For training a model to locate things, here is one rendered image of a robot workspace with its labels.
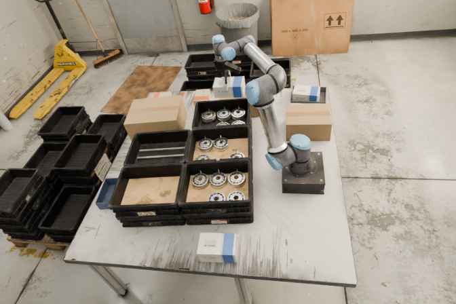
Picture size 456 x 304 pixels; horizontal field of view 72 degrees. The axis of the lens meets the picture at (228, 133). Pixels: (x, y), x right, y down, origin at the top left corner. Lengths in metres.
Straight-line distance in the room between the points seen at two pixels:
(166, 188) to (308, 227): 0.86
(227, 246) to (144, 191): 0.63
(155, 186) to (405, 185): 2.08
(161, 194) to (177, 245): 0.31
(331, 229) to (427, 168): 1.58
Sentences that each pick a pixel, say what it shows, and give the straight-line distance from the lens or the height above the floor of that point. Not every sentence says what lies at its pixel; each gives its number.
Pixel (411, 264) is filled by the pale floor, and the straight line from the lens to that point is 2.69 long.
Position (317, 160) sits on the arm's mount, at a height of 0.81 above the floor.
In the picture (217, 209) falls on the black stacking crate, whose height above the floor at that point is 0.86.
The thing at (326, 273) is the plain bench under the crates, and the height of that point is 0.70.
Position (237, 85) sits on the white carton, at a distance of 2.08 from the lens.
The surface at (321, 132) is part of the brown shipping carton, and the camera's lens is 2.22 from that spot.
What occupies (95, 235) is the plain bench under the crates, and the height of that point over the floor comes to 0.70.
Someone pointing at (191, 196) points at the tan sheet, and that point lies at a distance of 1.88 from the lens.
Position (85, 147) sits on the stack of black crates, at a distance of 3.08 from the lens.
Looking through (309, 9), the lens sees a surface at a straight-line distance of 4.47.
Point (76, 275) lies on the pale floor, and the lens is 2.95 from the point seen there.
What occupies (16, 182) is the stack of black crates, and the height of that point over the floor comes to 0.49.
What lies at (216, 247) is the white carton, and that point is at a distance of 1.73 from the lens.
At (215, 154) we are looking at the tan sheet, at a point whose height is 0.83.
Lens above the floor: 2.32
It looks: 43 degrees down
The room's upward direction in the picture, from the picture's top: 11 degrees counter-clockwise
